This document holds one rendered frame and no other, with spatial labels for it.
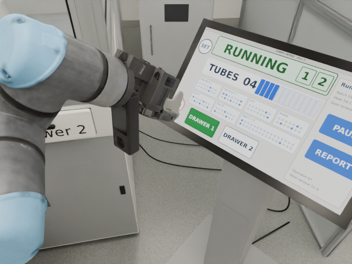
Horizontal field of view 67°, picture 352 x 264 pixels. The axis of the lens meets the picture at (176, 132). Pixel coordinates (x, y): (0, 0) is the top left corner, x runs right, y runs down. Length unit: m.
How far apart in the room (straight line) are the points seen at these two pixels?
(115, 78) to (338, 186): 0.48
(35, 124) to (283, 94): 0.51
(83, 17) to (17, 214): 0.60
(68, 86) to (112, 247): 1.36
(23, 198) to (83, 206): 1.06
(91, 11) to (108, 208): 0.88
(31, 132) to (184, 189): 1.52
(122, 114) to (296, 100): 0.39
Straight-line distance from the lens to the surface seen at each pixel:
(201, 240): 1.58
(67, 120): 0.93
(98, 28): 0.79
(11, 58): 0.30
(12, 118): 0.35
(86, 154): 1.06
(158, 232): 1.64
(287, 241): 1.74
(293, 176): 0.64
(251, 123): 0.66
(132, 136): 0.45
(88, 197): 1.26
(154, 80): 0.44
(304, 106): 0.65
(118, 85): 0.37
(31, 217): 0.27
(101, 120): 0.94
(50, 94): 0.33
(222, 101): 0.69
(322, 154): 0.64
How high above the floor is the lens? 1.45
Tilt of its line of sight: 42 degrees down
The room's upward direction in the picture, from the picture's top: 1 degrees clockwise
